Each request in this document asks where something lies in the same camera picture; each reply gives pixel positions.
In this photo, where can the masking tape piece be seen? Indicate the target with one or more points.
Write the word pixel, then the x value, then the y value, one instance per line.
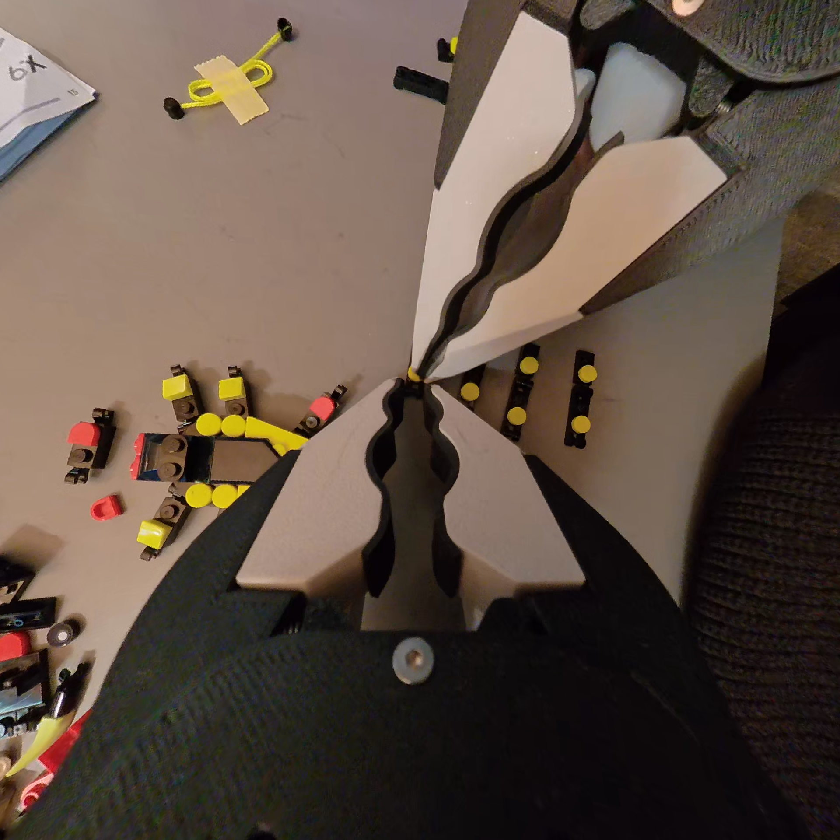
pixel 249 111

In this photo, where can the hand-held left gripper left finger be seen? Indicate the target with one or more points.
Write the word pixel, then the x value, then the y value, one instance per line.
pixel 308 518

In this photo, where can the small black plate yellow tile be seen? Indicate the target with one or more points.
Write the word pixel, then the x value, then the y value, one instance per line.
pixel 453 44

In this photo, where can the pile of loose lego pieces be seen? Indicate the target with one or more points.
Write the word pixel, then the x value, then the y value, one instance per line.
pixel 26 676

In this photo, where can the yellow black lego model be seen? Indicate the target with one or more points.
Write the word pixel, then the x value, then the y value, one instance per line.
pixel 236 453

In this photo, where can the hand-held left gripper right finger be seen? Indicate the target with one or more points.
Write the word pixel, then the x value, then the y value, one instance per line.
pixel 512 518

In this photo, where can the black lego leg red tip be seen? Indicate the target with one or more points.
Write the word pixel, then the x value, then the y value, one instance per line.
pixel 84 433

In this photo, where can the white instruction booklet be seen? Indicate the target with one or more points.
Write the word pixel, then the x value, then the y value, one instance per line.
pixel 39 98

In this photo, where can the small red lego piece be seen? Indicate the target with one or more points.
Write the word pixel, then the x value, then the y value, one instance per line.
pixel 105 508

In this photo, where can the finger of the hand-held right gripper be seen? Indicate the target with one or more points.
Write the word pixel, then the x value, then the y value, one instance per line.
pixel 499 131
pixel 623 216

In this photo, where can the black lego strip yellow tiles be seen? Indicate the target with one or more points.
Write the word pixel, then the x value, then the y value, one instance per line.
pixel 413 375
pixel 517 415
pixel 587 374
pixel 470 392

